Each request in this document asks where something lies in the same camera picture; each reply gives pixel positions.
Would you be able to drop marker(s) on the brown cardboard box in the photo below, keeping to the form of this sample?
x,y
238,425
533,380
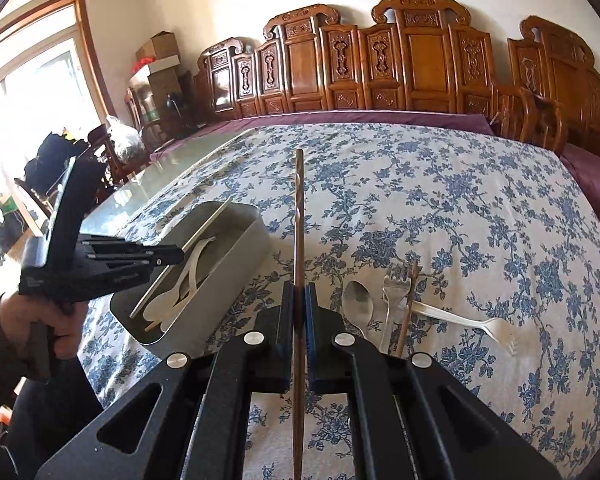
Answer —
x,y
157,46

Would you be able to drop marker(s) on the purple sofa cushion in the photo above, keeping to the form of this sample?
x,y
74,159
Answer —
x,y
380,117

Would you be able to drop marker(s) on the brown wooden chopstick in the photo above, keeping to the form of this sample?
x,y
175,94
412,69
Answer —
x,y
299,240
409,305

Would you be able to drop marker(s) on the rectangular metal tin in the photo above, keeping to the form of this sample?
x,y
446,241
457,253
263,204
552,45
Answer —
x,y
225,275

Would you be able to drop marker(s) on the wooden door frame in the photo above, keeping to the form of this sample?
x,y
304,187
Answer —
x,y
87,35

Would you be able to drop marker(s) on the wooden dining chair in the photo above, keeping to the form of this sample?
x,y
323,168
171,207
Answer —
x,y
32,195
102,155

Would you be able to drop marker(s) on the purple armchair cushion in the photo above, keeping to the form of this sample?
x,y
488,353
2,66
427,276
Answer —
x,y
595,170

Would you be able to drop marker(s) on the white plastic fork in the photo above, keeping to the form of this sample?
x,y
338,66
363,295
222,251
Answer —
x,y
460,319

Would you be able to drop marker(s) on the carved wooden sofa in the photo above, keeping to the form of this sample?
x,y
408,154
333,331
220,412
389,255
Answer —
x,y
420,60

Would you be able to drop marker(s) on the tall cardboard box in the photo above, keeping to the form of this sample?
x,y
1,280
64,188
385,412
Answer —
x,y
165,95

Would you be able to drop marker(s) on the blue floral tablecloth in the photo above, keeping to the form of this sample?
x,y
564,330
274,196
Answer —
x,y
430,200

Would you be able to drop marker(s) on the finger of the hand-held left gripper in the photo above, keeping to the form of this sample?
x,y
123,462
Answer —
x,y
130,249
130,263

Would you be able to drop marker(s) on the metal spoon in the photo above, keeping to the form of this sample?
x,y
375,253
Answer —
x,y
357,302

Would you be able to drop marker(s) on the red cloth bundle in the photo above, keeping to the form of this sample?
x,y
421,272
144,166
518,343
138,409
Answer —
x,y
141,65

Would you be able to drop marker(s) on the black desk lamp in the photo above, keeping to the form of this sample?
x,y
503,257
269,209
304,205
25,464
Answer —
x,y
172,105

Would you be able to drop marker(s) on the person's left hand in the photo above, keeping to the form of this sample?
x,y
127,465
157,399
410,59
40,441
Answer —
x,y
20,317

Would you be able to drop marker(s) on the metal fork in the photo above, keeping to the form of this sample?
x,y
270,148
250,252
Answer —
x,y
387,310

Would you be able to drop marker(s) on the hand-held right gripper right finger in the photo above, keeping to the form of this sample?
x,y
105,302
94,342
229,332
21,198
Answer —
x,y
311,320

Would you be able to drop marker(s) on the flat white box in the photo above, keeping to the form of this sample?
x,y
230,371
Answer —
x,y
160,67

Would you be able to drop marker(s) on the black bag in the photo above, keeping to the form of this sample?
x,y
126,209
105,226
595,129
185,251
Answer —
x,y
55,160

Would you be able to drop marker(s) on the white plastic bag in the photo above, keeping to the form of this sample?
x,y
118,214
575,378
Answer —
x,y
125,137

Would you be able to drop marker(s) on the glass top table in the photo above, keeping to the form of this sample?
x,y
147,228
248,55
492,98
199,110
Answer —
x,y
155,195

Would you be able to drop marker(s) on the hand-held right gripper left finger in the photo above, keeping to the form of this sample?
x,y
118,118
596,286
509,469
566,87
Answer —
x,y
280,345

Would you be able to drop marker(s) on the carved wooden armchair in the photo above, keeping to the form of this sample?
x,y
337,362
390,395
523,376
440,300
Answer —
x,y
565,75

